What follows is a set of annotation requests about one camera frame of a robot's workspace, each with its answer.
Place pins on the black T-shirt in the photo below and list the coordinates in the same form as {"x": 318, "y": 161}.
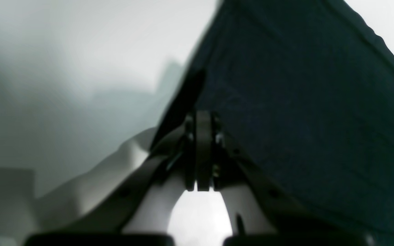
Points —
{"x": 307, "y": 89}

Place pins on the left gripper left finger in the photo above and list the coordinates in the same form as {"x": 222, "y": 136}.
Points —
{"x": 143, "y": 202}

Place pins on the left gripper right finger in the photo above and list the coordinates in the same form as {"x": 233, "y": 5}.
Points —
{"x": 255, "y": 204}

